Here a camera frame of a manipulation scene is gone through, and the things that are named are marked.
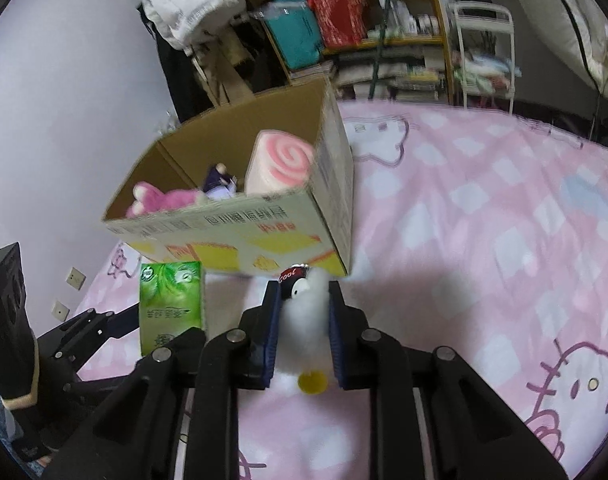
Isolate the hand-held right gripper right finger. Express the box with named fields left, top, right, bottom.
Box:
left=328, top=280, right=570, bottom=480

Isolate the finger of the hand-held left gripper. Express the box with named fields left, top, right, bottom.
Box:
left=46, top=360, right=134, bottom=397
left=36, top=302, right=142, bottom=361

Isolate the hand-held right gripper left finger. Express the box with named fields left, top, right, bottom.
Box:
left=44, top=280, right=285, bottom=480

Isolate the white fluffy penguin plush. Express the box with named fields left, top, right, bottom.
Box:
left=273, top=262, right=335, bottom=395

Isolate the green tissue pack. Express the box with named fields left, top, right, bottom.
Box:
left=138, top=261, right=207, bottom=358

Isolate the printed cardboard box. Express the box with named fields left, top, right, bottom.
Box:
left=101, top=76, right=355, bottom=278

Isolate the pink plush bear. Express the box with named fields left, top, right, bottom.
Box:
left=126, top=182, right=209, bottom=218

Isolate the plastic bag of purple plush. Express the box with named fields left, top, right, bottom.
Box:
left=201, top=164, right=237, bottom=201

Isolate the pink swirl cake roll plush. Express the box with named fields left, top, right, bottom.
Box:
left=244, top=130, right=315, bottom=196

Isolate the pink cartoon cat bedsheet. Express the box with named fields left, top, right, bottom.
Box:
left=76, top=97, right=608, bottom=480

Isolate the black hanging garment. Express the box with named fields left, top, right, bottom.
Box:
left=138, top=5, right=219, bottom=126

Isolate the stack of books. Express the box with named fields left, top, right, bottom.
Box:
left=334, top=52, right=447, bottom=103

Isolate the green pole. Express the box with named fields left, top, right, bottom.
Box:
left=369, top=0, right=399, bottom=98

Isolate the teal bag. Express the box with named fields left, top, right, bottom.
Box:
left=261, top=0, right=325, bottom=72

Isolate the yellow wooden shelf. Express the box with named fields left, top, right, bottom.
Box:
left=234, top=0, right=449, bottom=103

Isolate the white metal rack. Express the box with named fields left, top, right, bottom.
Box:
left=446, top=0, right=517, bottom=113

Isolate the red bag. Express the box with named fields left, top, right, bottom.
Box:
left=306, top=0, right=369, bottom=51

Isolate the white puffer jacket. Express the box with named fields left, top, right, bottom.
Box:
left=141, top=0, right=247, bottom=51

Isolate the white zippered fabric cover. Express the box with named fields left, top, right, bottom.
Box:
left=494, top=0, right=608, bottom=97

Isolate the tan wooden frame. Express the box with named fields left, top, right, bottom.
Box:
left=189, top=42, right=259, bottom=108

